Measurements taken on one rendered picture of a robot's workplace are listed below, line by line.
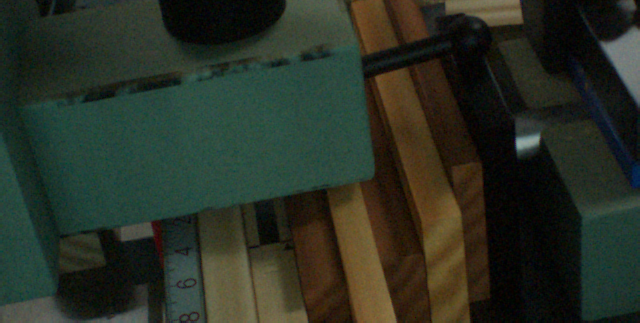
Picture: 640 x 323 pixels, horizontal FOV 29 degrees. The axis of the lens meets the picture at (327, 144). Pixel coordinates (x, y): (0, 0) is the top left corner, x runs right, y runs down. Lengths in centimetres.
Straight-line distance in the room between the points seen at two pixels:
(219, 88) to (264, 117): 2
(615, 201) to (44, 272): 23
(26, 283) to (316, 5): 16
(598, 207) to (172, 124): 18
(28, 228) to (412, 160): 16
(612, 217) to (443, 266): 7
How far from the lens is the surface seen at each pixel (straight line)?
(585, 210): 52
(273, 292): 53
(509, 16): 69
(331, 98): 50
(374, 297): 49
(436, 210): 51
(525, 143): 56
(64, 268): 78
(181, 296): 51
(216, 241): 54
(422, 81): 57
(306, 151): 52
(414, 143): 55
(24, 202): 48
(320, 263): 52
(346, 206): 53
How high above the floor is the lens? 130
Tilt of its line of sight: 36 degrees down
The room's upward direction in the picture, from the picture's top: 9 degrees counter-clockwise
